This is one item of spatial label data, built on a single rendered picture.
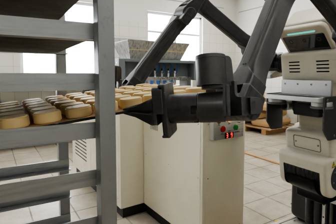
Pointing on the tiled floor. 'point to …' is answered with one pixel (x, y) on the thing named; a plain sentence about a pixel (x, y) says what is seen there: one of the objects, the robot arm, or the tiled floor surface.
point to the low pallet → (266, 129)
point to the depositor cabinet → (133, 205)
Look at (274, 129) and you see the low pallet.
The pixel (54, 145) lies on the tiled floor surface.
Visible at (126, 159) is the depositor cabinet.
